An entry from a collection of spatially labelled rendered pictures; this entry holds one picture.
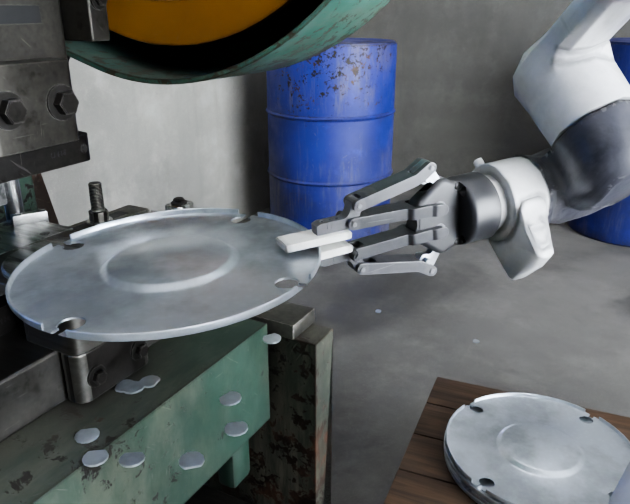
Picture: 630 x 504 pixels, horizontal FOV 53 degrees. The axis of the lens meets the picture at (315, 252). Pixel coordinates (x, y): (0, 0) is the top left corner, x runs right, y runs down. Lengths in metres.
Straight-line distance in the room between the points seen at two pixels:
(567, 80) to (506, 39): 3.10
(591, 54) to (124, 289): 0.51
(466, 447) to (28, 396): 0.66
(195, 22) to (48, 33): 0.28
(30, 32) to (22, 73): 0.06
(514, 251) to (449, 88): 3.22
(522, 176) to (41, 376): 0.53
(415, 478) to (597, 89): 0.62
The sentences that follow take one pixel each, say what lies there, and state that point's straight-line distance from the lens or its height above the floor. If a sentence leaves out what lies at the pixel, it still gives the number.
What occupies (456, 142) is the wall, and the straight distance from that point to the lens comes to 3.92.
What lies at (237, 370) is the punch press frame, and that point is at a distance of 0.78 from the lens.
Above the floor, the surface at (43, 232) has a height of 0.78.
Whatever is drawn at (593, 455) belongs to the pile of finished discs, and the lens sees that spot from 1.10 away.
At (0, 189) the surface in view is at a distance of 0.76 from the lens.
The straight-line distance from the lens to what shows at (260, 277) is 0.57.
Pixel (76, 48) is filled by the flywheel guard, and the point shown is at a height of 0.96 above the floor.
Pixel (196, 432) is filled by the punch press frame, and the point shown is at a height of 0.58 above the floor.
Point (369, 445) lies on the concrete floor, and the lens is 1.65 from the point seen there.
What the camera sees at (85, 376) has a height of 0.68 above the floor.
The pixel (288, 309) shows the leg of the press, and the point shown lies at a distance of 0.85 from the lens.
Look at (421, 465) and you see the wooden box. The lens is 1.06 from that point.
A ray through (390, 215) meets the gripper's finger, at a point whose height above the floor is 0.83.
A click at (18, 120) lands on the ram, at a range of 0.64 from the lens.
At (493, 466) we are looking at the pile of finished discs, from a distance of 1.03.
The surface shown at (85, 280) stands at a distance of 0.61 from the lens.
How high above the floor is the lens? 1.02
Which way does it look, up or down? 21 degrees down
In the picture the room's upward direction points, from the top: straight up
